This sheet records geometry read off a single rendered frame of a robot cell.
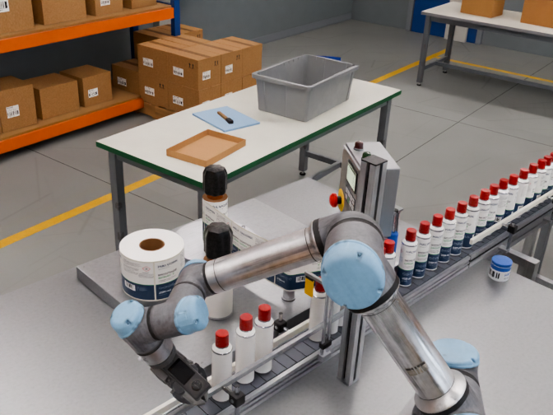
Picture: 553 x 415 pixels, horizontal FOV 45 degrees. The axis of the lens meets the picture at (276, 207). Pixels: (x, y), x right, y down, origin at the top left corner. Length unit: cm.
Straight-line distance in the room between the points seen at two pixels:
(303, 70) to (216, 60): 148
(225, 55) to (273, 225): 336
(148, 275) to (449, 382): 102
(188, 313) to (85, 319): 83
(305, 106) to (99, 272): 185
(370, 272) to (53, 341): 115
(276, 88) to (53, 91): 236
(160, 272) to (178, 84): 379
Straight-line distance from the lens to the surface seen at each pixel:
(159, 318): 141
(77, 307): 222
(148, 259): 205
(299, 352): 193
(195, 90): 560
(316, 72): 431
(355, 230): 128
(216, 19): 796
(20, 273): 400
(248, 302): 211
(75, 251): 413
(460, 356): 155
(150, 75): 597
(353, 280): 123
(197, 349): 193
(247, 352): 175
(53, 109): 569
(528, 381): 209
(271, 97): 386
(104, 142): 349
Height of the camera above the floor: 212
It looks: 28 degrees down
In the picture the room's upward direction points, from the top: 3 degrees clockwise
